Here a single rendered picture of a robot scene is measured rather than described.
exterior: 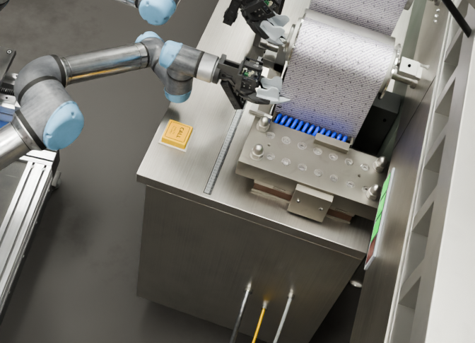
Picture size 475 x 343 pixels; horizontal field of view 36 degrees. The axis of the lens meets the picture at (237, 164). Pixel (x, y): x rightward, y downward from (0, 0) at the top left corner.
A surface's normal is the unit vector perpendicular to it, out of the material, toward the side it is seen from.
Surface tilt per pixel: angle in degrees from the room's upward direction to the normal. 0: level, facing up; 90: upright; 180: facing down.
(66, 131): 88
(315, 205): 90
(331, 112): 90
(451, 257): 0
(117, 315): 0
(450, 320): 0
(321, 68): 90
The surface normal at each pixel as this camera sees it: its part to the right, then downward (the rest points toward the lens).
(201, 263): -0.29, 0.77
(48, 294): 0.15, -0.55
